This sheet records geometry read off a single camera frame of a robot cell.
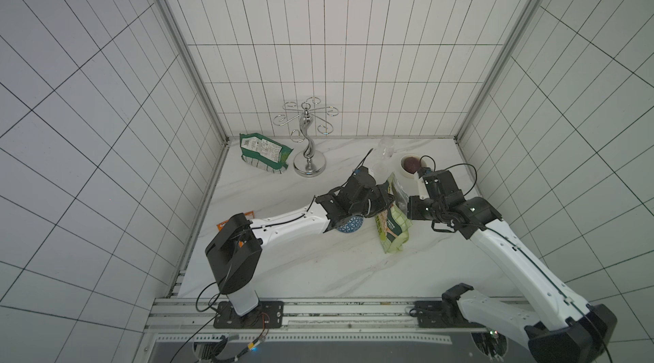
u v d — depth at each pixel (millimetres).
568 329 370
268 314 722
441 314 714
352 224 905
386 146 962
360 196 602
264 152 1012
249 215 927
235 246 486
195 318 742
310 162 1091
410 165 1035
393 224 765
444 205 548
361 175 621
